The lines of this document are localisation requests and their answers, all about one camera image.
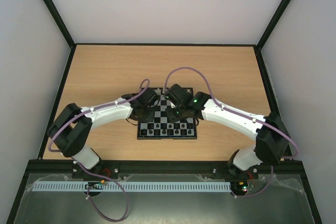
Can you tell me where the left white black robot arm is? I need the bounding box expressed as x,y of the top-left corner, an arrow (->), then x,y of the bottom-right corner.
47,88 -> 160,169

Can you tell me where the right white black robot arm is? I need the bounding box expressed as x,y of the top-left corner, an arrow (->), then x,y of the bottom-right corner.
164,84 -> 289,178

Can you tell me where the light blue slotted cable duct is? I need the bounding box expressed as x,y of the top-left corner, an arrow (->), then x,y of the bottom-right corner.
32,181 -> 231,193

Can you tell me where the black frame post right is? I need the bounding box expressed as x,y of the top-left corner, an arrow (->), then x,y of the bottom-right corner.
257,0 -> 291,51

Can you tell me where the black frame post left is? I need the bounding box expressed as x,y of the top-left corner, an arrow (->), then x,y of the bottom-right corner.
43,0 -> 75,48

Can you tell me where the black frame post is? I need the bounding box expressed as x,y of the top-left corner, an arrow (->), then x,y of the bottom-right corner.
43,0 -> 75,48
257,0 -> 291,51

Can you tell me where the black piece bottom centre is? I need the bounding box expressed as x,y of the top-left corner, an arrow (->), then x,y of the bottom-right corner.
167,129 -> 174,135

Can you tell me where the black magnetic chess board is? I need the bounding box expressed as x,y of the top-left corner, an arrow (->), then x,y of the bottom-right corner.
137,88 -> 199,140

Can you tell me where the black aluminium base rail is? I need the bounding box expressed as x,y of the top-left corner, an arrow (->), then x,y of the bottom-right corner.
70,159 -> 305,180

